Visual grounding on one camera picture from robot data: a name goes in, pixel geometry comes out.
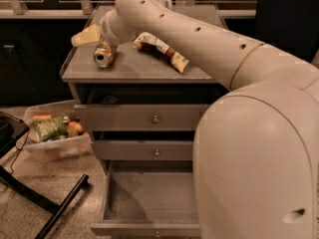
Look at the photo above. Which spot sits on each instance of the grey middle drawer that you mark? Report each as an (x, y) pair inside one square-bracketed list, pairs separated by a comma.
[(143, 145)]

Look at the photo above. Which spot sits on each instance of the black office chair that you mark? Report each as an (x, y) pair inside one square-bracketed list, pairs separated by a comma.
[(290, 25)]

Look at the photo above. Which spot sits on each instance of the orange soda can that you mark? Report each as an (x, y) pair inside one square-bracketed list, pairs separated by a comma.
[(105, 54)]

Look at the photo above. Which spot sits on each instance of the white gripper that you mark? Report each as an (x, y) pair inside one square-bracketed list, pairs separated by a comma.
[(107, 31)]

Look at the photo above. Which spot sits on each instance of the orange fruit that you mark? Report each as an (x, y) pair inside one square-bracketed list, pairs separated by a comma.
[(77, 126)]

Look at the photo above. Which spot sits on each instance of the grey bottom drawer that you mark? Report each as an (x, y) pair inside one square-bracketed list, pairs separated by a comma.
[(148, 199)]

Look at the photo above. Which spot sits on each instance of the grey drawer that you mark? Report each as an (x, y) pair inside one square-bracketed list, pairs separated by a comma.
[(143, 145), (145, 108), (148, 199)]

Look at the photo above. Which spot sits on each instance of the brown yellow chip bag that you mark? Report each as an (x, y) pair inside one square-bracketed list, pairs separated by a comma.
[(148, 42)]

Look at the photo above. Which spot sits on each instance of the green snack bag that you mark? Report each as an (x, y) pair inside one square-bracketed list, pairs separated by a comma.
[(49, 128)]

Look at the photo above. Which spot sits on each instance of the grey top drawer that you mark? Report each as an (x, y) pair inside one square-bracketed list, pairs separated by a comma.
[(145, 108)]

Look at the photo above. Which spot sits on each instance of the clear plastic storage bin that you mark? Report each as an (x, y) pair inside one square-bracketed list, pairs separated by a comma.
[(64, 146)]

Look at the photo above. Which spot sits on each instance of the grey drawer cabinet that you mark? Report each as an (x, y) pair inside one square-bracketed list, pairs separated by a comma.
[(131, 68)]

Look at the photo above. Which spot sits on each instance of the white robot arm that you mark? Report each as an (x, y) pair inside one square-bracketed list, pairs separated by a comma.
[(255, 151)]

